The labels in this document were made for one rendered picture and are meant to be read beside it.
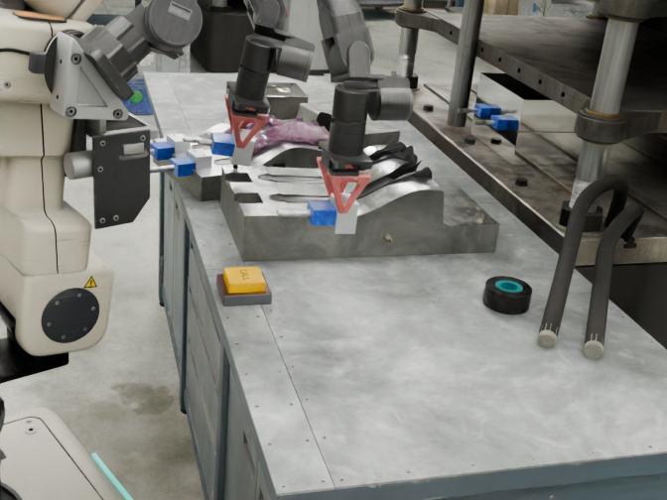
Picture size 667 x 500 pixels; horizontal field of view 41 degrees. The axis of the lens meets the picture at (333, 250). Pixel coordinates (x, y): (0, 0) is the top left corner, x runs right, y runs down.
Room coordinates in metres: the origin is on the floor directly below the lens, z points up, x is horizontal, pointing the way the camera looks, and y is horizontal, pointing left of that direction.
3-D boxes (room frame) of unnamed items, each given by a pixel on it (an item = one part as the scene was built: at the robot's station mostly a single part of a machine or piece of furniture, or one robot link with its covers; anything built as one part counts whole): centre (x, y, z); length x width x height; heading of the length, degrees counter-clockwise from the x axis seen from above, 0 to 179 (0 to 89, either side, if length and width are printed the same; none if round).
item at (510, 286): (1.39, -0.31, 0.82); 0.08 x 0.08 x 0.04
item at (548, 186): (2.48, -0.70, 0.76); 1.30 x 0.84 x 0.07; 18
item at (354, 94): (1.40, -0.01, 1.12); 0.07 x 0.06 x 0.07; 114
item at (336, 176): (1.38, -0.01, 0.99); 0.07 x 0.07 x 0.09; 18
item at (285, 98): (2.41, 0.23, 0.84); 0.20 x 0.15 x 0.07; 108
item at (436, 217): (1.65, -0.04, 0.87); 0.50 x 0.26 x 0.14; 108
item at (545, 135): (2.41, -0.63, 0.87); 0.50 x 0.27 x 0.17; 108
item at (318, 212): (1.38, 0.04, 0.94); 0.13 x 0.05 x 0.05; 107
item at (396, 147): (1.66, -0.02, 0.92); 0.35 x 0.16 x 0.09; 108
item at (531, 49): (2.47, -0.70, 0.96); 1.29 x 0.83 x 0.18; 18
